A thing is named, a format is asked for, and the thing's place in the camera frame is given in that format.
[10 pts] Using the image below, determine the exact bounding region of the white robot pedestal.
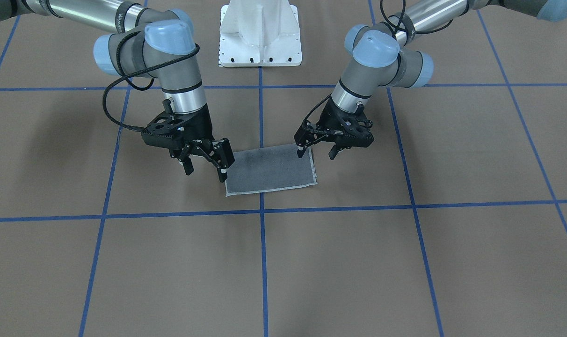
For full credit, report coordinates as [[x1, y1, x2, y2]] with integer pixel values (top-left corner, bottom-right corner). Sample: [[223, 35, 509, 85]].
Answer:
[[218, 0, 303, 67]]

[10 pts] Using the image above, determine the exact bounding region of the black camera cable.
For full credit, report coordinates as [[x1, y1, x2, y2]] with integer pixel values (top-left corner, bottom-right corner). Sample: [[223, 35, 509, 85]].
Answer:
[[300, 94, 334, 133], [102, 31, 201, 132]]

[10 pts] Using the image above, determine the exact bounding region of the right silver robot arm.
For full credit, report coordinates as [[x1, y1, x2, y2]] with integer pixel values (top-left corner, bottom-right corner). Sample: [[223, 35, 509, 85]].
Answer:
[[0, 0, 234, 182]]

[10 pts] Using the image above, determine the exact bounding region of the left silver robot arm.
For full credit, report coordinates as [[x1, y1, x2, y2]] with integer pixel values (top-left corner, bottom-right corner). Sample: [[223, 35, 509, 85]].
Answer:
[[294, 0, 567, 159]]

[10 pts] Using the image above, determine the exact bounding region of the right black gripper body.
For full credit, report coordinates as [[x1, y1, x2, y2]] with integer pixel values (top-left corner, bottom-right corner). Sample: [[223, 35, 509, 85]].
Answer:
[[171, 104, 215, 150]]

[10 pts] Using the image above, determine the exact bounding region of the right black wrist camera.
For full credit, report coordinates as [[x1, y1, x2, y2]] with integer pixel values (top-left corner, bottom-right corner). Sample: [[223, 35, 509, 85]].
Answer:
[[141, 111, 185, 150]]

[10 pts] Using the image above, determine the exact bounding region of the pink towel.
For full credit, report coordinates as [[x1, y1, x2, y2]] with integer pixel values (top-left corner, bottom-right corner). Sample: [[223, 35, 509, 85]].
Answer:
[[225, 144, 318, 197]]

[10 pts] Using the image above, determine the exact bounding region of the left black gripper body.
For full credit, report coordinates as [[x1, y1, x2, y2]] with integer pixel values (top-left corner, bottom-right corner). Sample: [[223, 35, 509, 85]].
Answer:
[[317, 98, 364, 136]]

